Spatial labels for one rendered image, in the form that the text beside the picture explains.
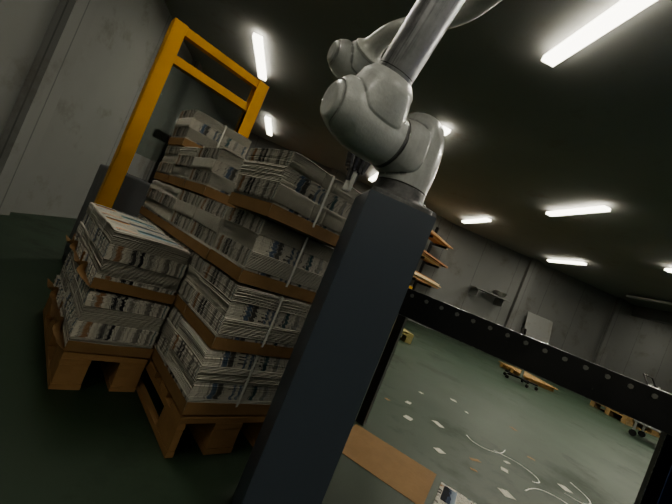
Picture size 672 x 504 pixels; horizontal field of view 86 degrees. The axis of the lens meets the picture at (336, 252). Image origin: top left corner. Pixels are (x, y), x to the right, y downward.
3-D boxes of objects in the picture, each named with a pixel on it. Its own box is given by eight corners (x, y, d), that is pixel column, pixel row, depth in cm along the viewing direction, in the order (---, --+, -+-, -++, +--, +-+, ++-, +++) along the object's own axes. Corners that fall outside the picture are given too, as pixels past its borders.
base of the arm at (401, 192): (445, 222, 100) (452, 203, 100) (372, 190, 96) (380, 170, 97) (420, 225, 118) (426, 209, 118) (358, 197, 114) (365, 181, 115)
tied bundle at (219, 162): (201, 195, 160) (221, 147, 160) (181, 188, 182) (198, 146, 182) (270, 225, 185) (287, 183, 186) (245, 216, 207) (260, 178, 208)
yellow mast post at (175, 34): (61, 283, 229) (175, 16, 233) (60, 279, 236) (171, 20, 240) (78, 287, 235) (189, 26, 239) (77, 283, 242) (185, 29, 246)
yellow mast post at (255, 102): (165, 304, 273) (260, 79, 277) (162, 300, 280) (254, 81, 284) (177, 307, 279) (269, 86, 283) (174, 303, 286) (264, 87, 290)
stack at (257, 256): (163, 460, 115) (263, 217, 117) (106, 320, 202) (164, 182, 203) (263, 451, 141) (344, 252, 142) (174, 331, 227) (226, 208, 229)
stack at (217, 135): (106, 321, 201) (197, 107, 204) (99, 302, 223) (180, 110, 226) (174, 331, 227) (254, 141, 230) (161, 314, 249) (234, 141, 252)
